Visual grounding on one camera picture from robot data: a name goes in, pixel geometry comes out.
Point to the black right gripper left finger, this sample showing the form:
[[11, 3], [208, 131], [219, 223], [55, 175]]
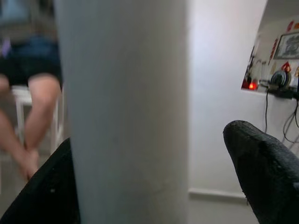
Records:
[[42, 198]]

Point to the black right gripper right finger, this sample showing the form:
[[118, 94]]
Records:
[[268, 172]]

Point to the white plastic table leg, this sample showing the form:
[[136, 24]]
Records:
[[128, 93]]

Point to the black power strip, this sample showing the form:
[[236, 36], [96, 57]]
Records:
[[280, 93]]

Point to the red lamp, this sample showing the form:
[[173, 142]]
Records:
[[251, 86]]

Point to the round ornament plate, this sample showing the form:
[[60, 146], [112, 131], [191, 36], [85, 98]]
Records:
[[280, 79]]

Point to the seated person in dark shorts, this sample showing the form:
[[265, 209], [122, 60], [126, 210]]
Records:
[[39, 98]]

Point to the white stool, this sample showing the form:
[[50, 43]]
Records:
[[22, 95]]

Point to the framed picture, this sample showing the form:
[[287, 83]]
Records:
[[288, 45]]

